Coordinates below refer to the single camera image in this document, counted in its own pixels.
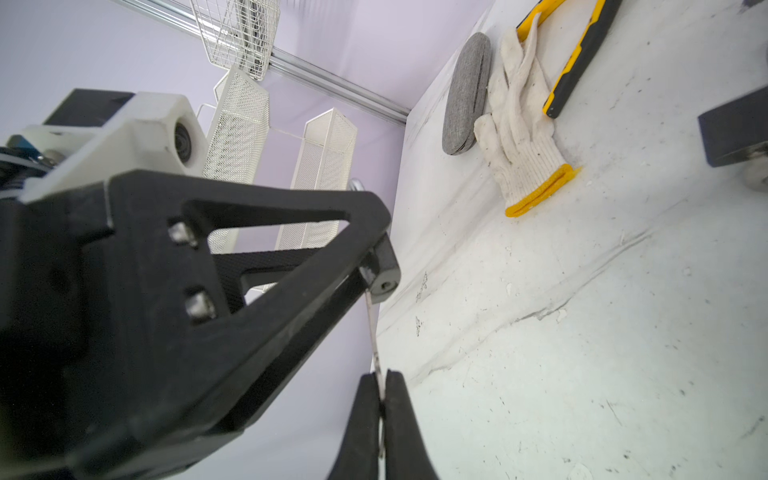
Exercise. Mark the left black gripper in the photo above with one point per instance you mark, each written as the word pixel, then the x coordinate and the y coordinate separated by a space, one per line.
pixel 43 329

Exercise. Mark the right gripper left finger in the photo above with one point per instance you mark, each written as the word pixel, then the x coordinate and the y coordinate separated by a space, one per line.
pixel 358 456

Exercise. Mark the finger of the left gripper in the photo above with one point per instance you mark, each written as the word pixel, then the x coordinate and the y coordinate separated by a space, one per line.
pixel 201 305

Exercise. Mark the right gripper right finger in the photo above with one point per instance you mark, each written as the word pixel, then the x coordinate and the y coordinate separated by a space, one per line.
pixel 406 456

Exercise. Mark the silver key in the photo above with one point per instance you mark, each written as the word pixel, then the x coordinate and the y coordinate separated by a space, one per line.
pixel 376 364

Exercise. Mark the black padlock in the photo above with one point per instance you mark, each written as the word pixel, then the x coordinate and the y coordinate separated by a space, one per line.
pixel 736 133
pixel 366 258

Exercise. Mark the white two-tier mesh shelf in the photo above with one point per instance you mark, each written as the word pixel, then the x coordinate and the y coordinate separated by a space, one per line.
pixel 281 133

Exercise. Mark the white work glove yellow cuff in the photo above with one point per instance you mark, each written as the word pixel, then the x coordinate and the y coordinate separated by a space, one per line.
pixel 515 136

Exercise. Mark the grey oval sharpening stone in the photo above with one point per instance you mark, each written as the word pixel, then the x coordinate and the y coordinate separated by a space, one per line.
pixel 467 94

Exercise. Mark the yellow black pliers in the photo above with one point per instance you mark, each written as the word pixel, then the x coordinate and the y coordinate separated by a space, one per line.
pixel 596 31

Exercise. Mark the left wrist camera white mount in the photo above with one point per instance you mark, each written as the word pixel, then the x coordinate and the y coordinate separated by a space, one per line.
pixel 94 135

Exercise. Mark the white wire basket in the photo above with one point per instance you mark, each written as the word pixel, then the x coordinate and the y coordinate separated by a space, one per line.
pixel 238 33

